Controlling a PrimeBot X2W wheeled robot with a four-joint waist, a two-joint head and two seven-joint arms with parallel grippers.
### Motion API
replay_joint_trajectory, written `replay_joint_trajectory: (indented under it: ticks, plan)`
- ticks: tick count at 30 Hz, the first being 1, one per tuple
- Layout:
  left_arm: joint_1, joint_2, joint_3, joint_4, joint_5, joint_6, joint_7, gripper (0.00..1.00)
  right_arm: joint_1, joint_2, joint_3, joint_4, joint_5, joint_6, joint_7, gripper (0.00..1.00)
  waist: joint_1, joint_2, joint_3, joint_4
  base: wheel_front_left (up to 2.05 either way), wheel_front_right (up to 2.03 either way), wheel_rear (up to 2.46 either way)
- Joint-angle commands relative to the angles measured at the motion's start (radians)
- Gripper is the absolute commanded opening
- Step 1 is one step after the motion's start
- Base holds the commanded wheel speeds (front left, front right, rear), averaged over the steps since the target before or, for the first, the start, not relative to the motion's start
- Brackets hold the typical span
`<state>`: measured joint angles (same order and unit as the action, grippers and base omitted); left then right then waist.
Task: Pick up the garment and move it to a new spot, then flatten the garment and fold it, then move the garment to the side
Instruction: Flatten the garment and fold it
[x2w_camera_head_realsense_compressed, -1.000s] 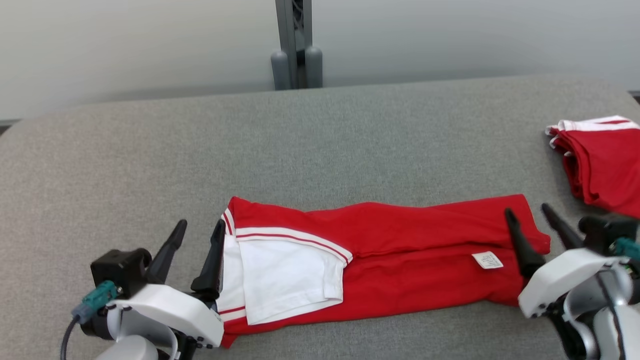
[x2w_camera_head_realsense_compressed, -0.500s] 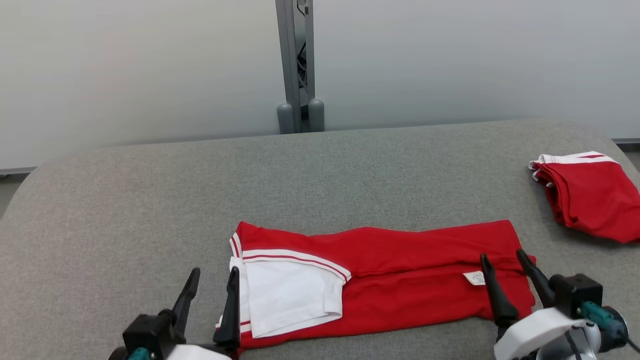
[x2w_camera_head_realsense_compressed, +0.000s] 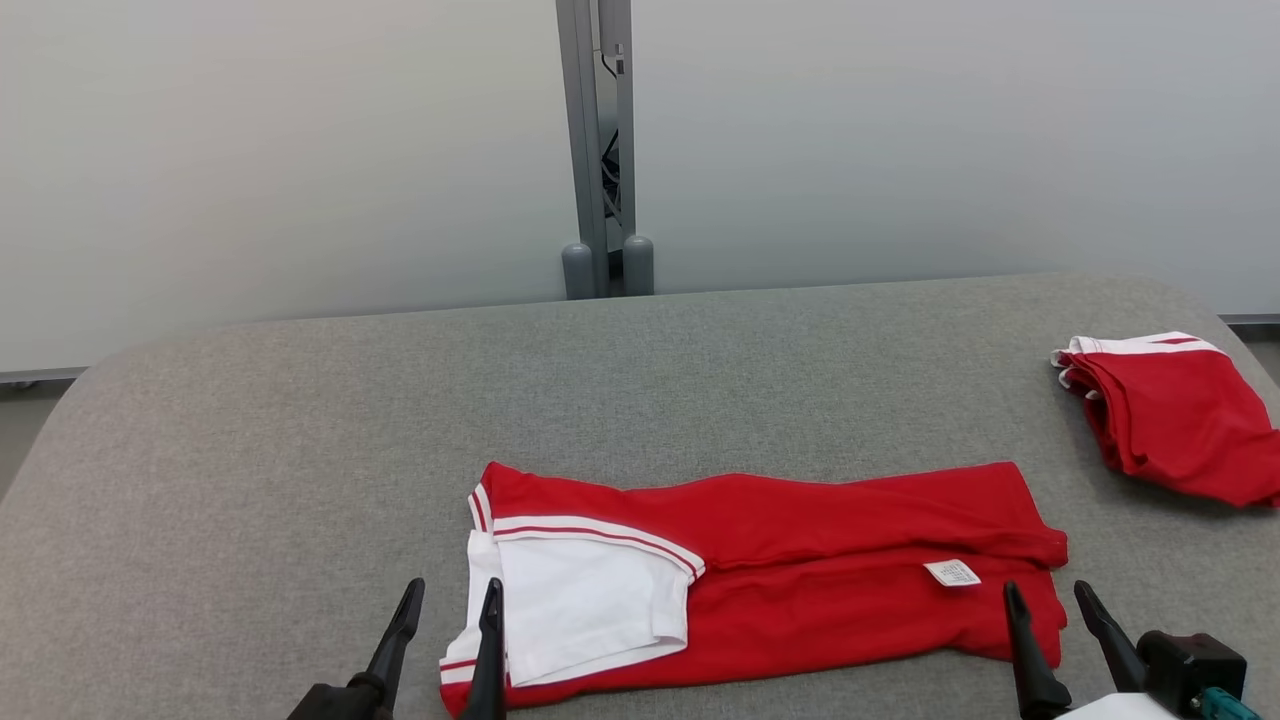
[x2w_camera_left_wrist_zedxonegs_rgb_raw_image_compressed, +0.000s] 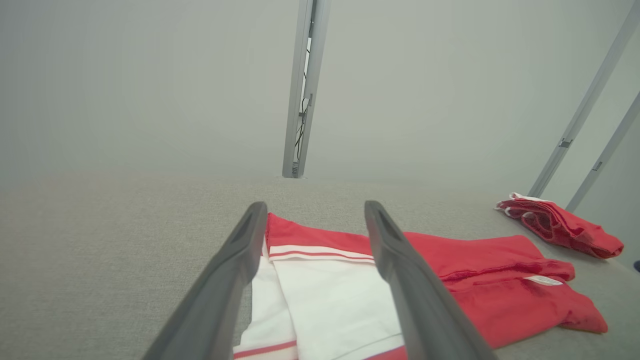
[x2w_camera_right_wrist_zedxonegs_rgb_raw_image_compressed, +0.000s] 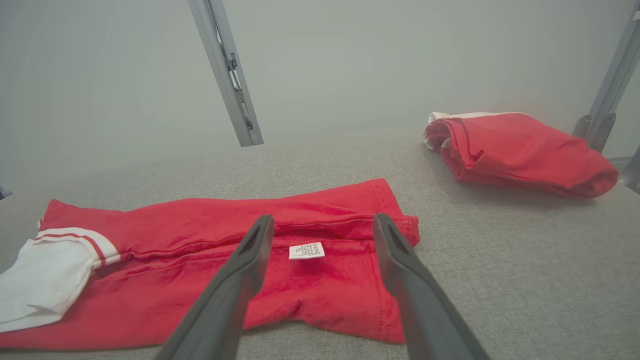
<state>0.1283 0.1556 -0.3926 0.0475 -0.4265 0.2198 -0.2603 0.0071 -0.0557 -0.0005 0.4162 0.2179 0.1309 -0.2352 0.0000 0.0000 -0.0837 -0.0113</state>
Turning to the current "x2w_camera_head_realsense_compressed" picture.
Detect grey partition post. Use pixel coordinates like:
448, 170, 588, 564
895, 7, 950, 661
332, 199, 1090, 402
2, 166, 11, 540
555, 0, 657, 300

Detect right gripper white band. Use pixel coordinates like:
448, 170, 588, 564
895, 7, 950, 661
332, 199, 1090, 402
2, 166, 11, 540
1002, 579, 1187, 720

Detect black cable inside partition gap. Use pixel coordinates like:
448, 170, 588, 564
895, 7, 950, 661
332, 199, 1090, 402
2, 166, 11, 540
598, 45, 623, 219

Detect red Bulls 23 shorts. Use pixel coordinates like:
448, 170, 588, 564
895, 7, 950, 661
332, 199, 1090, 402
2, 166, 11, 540
1050, 331, 1280, 508

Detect red and white t-shirt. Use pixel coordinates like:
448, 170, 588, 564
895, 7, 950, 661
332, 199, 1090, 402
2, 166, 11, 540
438, 460, 1070, 719

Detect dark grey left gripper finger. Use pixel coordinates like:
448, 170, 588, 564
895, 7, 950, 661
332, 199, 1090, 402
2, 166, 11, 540
460, 577, 508, 720
350, 577, 427, 702

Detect teal right camera cable plug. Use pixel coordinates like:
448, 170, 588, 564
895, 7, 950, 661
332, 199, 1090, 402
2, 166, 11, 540
1199, 687, 1264, 720

